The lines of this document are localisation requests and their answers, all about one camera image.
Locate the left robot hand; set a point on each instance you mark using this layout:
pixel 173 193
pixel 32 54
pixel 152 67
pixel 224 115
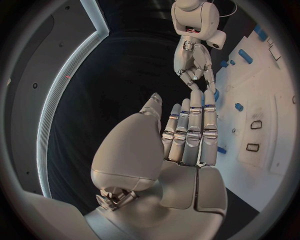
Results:
pixel 145 150

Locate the blue gear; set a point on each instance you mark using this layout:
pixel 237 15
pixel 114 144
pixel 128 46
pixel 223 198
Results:
pixel 217 96

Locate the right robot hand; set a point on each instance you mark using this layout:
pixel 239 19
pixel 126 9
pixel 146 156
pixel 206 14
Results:
pixel 185 58

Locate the long blue cylinder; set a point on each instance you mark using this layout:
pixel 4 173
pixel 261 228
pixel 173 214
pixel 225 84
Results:
pixel 245 55

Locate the small blue plug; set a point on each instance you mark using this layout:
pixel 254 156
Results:
pixel 224 64

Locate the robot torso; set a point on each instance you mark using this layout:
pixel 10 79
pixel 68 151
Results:
pixel 30 93

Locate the small blue peg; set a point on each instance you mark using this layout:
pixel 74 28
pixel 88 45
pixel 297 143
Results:
pixel 232 62

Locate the white task board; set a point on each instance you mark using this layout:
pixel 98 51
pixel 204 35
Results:
pixel 253 90

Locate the blue block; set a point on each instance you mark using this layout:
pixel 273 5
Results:
pixel 260 33

